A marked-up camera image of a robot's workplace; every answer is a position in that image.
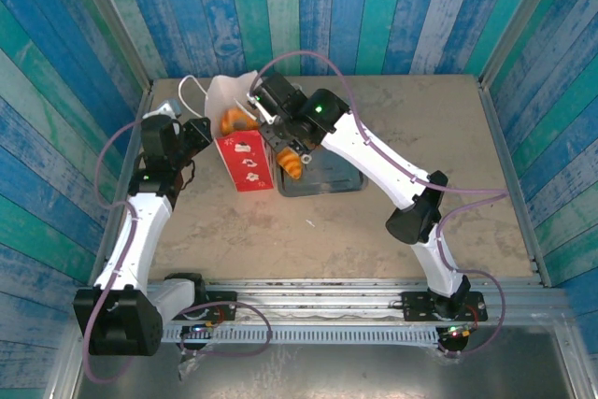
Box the yellow fake croissant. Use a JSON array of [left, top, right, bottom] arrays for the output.
[[275, 146, 305, 180]]

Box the orange oval fake bread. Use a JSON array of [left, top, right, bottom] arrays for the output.
[[219, 107, 261, 136]]

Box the red and white paper bag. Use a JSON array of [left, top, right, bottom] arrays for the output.
[[178, 69, 277, 193]]

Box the dark metal baking tray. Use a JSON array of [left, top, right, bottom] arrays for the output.
[[275, 136, 366, 198]]

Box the small circuit board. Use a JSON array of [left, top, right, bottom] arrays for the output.
[[438, 323, 474, 340], [181, 321, 223, 339]]

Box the steel sheet panel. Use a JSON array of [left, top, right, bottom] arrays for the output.
[[46, 326, 585, 399]]

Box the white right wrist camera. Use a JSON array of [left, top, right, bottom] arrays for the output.
[[246, 91, 278, 127]]

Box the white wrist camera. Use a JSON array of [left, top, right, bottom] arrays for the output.
[[155, 98, 184, 121], [246, 91, 278, 127]]

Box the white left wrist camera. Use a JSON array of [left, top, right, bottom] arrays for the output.
[[155, 98, 184, 121]]

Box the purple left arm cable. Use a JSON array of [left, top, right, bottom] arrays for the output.
[[81, 118, 141, 384]]

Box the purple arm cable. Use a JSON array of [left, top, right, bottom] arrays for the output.
[[81, 118, 141, 384], [249, 50, 510, 359]]

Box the aluminium corner post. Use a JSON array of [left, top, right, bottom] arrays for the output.
[[64, 0, 154, 92], [478, 0, 564, 87]]

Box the aluminium mounting rail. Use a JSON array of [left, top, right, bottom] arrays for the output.
[[72, 276, 571, 328]]

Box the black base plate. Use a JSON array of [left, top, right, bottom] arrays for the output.
[[402, 291, 488, 323], [200, 290, 239, 323]]

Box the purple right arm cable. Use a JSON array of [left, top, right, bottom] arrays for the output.
[[249, 50, 510, 359]]

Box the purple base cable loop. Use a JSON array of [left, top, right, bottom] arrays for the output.
[[179, 300, 275, 358]]

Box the white slotted cable duct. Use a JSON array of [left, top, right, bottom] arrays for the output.
[[161, 325, 441, 347]]

